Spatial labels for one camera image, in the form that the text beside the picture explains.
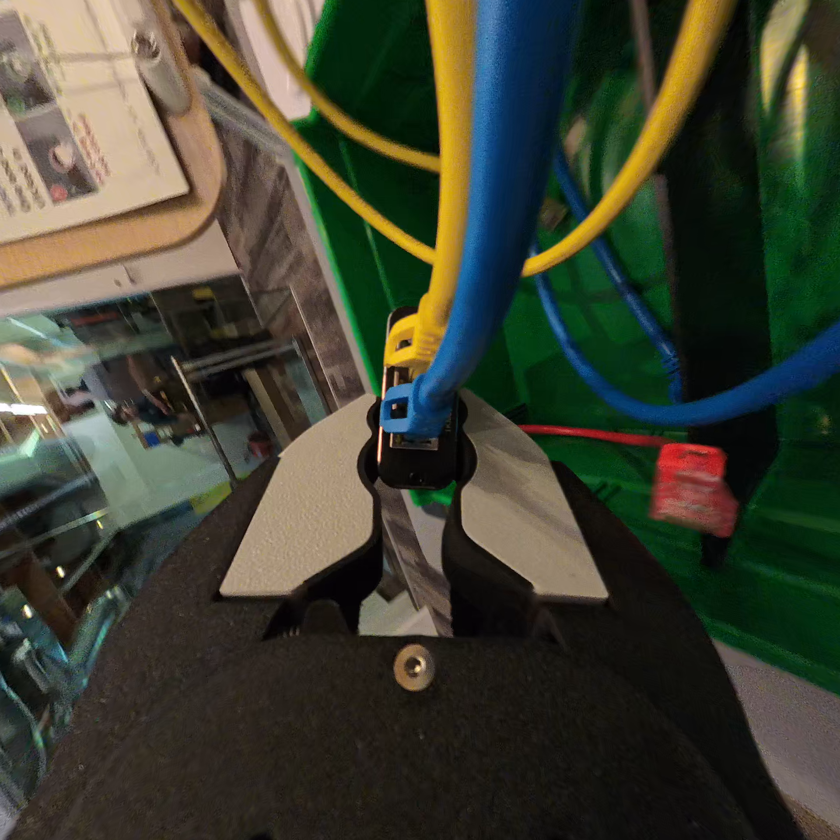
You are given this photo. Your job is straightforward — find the blue ethernet cable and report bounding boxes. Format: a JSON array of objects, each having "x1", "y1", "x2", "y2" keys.
[{"x1": 381, "y1": 0, "x2": 840, "y2": 454}]

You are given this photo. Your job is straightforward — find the green plastic bin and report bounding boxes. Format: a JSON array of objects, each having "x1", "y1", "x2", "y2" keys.
[{"x1": 292, "y1": 0, "x2": 840, "y2": 697}]

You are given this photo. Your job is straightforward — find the instruction sheet on board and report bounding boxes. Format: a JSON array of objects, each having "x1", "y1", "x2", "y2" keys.
[{"x1": 0, "y1": 0, "x2": 227, "y2": 290}]

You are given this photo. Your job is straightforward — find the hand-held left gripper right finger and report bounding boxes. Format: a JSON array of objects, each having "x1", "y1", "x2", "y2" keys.
[{"x1": 443, "y1": 389, "x2": 610, "y2": 603}]

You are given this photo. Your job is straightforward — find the red ethernet cable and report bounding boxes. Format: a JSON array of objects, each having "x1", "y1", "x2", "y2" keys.
[{"x1": 518, "y1": 423, "x2": 741, "y2": 539}]

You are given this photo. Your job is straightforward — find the yellow ethernet cable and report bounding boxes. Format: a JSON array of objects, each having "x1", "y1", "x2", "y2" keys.
[{"x1": 172, "y1": 0, "x2": 742, "y2": 368}]

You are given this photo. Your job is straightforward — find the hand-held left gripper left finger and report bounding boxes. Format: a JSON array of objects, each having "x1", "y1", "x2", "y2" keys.
[{"x1": 218, "y1": 394, "x2": 383, "y2": 599}]

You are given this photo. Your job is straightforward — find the black ethernet port box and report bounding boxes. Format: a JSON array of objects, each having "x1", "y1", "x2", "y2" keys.
[{"x1": 377, "y1": 307, "x2": 460, "y2": 490}]

